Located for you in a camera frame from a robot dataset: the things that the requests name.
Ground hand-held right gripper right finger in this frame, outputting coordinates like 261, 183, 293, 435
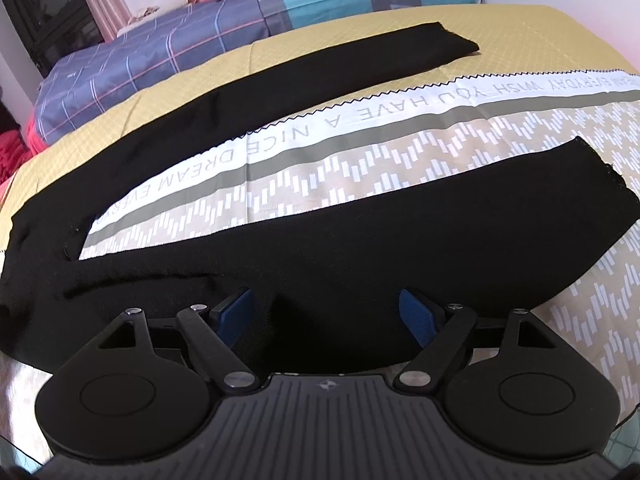
394, 287, 557, 392

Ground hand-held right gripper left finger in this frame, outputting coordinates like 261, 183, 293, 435
96, 287, 260, 392

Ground black pants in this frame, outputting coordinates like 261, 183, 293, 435
0, 21, 627, 371

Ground yellow patterned bed sheet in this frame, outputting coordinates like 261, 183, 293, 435
0, 4, 640, 431

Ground blue plaid quilt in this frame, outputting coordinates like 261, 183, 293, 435
37, 0, 281, 147

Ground red cloth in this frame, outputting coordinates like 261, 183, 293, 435
0, 87, 53, 201

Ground dark window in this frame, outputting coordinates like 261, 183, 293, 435
0, 0, 105, 80

